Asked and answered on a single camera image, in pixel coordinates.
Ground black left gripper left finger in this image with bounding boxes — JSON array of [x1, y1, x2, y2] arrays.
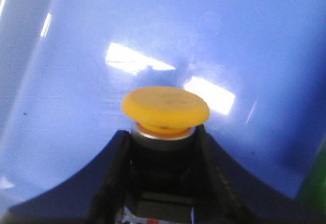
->
[[88, 130, 131, 223]]

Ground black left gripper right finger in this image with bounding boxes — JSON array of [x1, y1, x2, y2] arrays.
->
[[196, 125, 252, 223]]

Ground yellow mushroom push button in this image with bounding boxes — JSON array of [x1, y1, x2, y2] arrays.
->
[[121, 86, 209, 223]]

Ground green conveyor belt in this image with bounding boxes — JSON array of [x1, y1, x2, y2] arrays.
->
[[296, 136, 325, 214]]

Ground blue plastic bin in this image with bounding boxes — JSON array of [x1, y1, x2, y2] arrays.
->
[[1, 0, 325, 211]]

